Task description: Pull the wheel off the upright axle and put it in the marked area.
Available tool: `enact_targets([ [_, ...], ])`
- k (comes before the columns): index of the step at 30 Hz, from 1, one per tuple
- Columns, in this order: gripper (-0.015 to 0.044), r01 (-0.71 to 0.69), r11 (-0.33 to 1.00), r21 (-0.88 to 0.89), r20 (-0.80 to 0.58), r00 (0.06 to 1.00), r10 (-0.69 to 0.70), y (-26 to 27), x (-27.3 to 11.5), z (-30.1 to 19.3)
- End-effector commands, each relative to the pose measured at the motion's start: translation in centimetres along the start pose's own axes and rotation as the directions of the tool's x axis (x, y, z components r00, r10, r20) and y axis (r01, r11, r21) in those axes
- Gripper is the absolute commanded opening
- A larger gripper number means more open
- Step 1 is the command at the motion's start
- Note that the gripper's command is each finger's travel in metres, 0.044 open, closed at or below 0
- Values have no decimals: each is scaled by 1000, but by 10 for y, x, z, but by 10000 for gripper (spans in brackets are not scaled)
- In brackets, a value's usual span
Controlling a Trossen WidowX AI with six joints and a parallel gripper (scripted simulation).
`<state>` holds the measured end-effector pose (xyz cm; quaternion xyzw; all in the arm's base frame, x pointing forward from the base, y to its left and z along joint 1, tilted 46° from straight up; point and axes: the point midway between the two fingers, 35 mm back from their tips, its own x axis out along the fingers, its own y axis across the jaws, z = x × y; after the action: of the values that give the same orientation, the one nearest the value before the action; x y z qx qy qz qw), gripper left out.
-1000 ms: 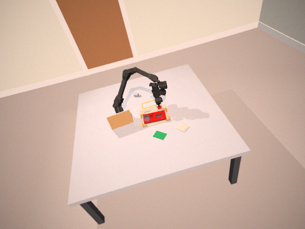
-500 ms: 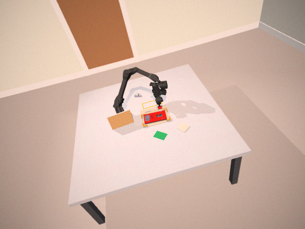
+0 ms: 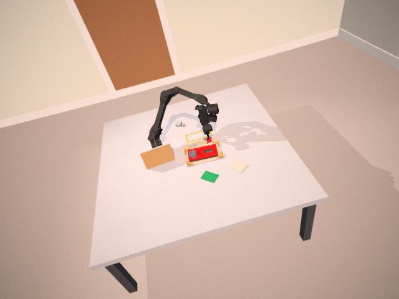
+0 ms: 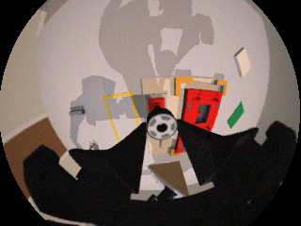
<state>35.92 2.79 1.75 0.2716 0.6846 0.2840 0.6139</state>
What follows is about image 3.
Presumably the cream flat square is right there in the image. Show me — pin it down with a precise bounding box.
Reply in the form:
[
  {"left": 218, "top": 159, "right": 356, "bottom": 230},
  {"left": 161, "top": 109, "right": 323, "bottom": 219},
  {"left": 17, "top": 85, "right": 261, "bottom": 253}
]
[{"left": 231, "top": 160, "right": 248, "bottom": 173}]

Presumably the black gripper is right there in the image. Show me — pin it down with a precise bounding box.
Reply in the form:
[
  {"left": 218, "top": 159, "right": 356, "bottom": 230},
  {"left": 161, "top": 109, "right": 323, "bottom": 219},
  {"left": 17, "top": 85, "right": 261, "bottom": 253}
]
[{"left": 198, "top": 114, "right": 213, "bottom": 134}]

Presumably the green flat rectangle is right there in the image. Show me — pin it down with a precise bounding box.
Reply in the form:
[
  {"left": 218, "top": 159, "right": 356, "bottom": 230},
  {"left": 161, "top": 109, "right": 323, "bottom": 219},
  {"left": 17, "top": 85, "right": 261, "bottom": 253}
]
[{"left": 200, "top": 171, "right": 219, "bottom": 183}]

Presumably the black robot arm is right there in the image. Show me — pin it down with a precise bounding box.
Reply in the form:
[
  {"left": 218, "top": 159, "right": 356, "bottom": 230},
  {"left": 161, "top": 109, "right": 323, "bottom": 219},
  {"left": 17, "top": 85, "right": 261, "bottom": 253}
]
[{"left": 148, "top": 87, "right": 219, "bottom": 149}]

